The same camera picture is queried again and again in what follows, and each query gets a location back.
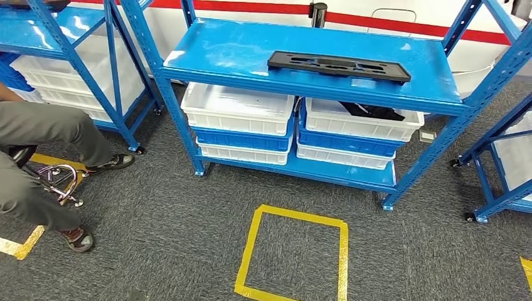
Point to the blue metal shelf rack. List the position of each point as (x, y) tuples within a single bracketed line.
[(249, 50), (498, 203), (41, 29)]

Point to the long black plastic part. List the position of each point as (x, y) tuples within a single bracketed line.
[(332, 66), (37, 4)]

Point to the black curved plastic strip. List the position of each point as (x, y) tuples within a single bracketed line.
[(374, 111)]

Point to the red barrier belt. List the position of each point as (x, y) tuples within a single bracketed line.
[(257, 6)]

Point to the grey floor outlet plate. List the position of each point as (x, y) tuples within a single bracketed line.
[(427, 136)]

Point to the large white storage bin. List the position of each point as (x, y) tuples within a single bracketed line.
[(517, 158), (83, 106), (45, 74)]

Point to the chrome base stool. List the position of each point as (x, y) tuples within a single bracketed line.
[(58, 182)]

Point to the person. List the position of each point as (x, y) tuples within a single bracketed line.
[(45, 124)]

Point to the black barrier post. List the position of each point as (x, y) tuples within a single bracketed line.
[(318, 14)]

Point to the dark left wrist camera bracket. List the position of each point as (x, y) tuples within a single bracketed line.
[(137, 296)]

